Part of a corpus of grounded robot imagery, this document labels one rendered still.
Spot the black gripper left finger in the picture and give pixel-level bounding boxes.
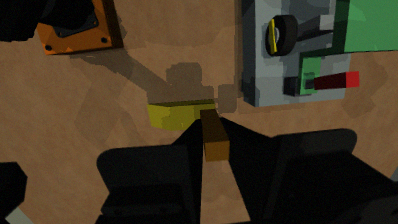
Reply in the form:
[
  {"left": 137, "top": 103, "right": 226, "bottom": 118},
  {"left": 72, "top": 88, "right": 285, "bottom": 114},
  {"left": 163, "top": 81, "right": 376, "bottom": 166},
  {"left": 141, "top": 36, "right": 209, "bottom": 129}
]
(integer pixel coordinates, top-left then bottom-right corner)
[{"left": 96, "top": 119, "right": 203, "bottom": 224}]

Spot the grey ramp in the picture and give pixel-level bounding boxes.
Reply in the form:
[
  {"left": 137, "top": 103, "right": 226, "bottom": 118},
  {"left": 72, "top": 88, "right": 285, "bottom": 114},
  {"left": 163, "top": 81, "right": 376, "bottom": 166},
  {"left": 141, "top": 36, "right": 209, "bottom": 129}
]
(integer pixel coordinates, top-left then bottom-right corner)
[{"left": 241, "top": 0, "right": 351, "bottom": 107}]

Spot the red-headed metal pin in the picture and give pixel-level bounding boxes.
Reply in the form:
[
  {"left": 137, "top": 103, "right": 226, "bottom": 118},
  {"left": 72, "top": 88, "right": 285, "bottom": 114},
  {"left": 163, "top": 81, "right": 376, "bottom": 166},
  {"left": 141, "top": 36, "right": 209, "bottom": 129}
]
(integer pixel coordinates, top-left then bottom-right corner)
[{"left": 305, "top": 71, "right": 360, "bottom": 90}]

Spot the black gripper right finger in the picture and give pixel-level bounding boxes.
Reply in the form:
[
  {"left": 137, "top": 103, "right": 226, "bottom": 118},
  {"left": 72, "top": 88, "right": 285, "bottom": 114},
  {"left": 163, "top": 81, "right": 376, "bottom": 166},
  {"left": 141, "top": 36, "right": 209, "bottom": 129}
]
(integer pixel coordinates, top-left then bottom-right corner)
[{"left": 219, "top": 117, "right": 357, "bottom": 221}]

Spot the green trolley with black wheels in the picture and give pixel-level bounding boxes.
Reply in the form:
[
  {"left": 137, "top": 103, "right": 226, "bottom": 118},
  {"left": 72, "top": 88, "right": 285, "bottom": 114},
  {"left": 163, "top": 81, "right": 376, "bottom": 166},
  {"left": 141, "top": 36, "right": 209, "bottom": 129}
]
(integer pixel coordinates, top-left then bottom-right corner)
[{"left": 265, "top": 0, "right": 398, "bottom": 95}]

